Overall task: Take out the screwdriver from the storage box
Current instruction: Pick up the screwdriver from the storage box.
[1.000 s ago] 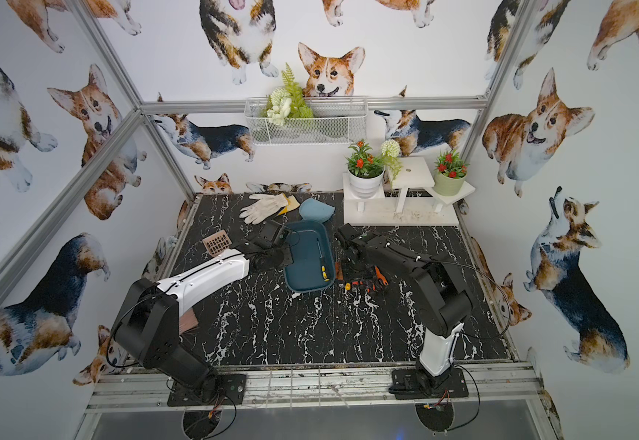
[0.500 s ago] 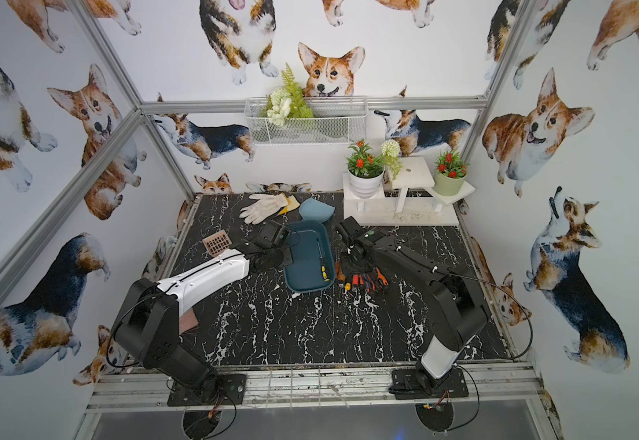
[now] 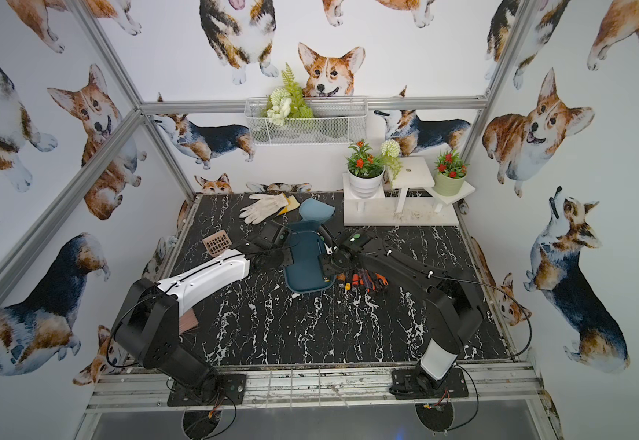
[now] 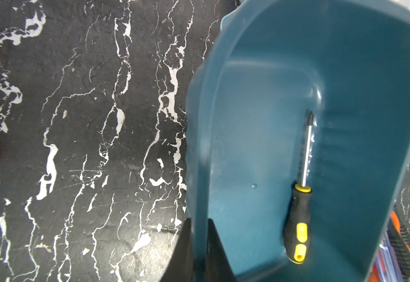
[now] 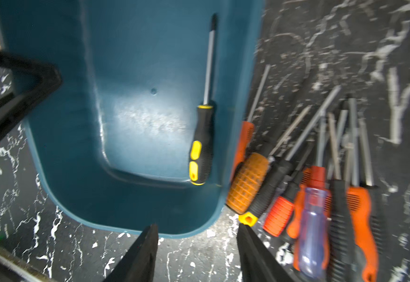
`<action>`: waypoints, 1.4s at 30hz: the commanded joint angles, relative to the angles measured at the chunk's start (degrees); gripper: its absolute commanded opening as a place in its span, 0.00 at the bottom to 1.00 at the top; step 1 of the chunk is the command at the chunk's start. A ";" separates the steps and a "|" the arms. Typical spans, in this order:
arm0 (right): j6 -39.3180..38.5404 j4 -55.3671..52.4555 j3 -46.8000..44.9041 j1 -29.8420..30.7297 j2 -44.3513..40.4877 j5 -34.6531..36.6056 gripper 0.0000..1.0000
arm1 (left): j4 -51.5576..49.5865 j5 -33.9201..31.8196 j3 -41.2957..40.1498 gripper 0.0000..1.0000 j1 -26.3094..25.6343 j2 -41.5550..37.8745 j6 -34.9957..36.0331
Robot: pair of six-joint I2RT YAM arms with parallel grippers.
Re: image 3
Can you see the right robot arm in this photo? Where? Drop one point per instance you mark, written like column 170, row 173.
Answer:
column 454, row 308

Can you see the brown slotted scoop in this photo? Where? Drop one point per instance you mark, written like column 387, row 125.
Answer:
column 217, row 243

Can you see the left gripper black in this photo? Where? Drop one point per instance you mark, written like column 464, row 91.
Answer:
column 278, row 256

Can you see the white potted red flowers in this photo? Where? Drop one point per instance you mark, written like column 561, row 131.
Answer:
column 366, row 170

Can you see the blue plastic dustpan scoop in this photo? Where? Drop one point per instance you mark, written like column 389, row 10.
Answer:
column 313, row 210

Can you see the yellow cloth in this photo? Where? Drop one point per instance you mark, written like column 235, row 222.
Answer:
column 292, row 205

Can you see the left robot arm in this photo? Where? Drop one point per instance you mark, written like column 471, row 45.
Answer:
column 148, row 325

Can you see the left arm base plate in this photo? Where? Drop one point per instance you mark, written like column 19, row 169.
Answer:
column 222, row 389

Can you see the white work glove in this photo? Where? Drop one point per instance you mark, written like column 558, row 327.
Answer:
column 264, row 206

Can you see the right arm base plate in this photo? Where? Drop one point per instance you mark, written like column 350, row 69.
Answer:
column 416, row 385

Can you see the white stepped stand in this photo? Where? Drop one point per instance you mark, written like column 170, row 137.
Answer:
column 406, row 199

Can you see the white wire wall basket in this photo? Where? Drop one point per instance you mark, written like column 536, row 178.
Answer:
column 325, row 121

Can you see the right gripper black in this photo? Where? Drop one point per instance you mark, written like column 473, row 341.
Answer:
column 327, row 257

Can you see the green white artificial plant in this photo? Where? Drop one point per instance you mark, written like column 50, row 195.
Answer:
column 286, row 102

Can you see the green potted red flowers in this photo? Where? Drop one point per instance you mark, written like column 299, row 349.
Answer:
column 451, row 172

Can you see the teal storage box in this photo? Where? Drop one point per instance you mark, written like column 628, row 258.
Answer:
column 305, row 274

